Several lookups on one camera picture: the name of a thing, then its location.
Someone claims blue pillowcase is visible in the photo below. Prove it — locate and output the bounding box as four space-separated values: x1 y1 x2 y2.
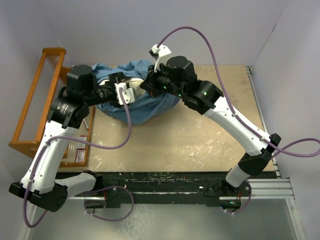
92 59 180 125

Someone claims aluminium frame rail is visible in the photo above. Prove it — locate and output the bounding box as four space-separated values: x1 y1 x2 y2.
245 66 282 179

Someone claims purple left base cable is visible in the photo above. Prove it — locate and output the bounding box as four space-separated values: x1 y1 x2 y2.
83 185 135 222

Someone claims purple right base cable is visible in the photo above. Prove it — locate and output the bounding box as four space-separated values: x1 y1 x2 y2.
220 182 252 216

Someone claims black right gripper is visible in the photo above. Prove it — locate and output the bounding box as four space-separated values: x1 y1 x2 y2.
140 61 186 99

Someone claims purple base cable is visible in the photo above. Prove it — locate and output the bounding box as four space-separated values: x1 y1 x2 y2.
83 185 135 222
220 182 252 216

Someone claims magenta capped marker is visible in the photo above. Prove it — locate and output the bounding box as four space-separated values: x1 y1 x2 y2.
83 119 89 131

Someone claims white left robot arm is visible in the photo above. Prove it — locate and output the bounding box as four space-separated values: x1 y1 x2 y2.
9 64 131 212

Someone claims red white small box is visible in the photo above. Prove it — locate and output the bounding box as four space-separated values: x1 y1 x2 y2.
75 141 86 163

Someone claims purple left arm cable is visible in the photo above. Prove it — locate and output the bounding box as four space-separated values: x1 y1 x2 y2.
23 88 133 229

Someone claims white pillow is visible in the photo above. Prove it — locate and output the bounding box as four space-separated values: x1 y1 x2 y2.
98 77 145 98

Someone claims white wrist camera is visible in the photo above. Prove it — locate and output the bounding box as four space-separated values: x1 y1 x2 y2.
114 82 137 106
149 44 172 73

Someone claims orange wooden tiered rack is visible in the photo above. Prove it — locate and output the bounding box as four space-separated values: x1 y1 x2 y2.
8 47 96 168

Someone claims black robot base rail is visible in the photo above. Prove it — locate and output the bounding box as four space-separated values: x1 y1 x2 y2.
80 171 252 208

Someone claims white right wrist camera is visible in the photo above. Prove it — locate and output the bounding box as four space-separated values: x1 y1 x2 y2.
149 44 172 73

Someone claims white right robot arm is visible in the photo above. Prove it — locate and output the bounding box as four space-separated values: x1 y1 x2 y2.
141 56 281 196

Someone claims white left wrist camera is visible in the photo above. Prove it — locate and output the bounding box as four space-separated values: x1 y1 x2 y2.
114 82 137 106

